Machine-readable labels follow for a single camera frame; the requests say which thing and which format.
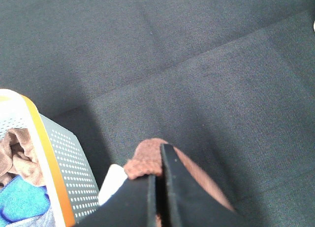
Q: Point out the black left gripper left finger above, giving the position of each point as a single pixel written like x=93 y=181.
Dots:
x=133 y=205

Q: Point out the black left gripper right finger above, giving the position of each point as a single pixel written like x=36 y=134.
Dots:
x=187 y=203

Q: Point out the brown microfiber towel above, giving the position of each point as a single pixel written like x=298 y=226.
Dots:
x=147 y=161

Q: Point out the blue towel in basket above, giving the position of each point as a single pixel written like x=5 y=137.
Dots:
x=21 y=200

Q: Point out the brown towel in basket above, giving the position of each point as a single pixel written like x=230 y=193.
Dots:
x=18 y=157

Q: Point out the grey perforated basket orange rim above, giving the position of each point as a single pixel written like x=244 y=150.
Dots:
x=70 y=183

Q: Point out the black fabric table mat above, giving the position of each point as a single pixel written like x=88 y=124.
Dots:
x=229 y=82

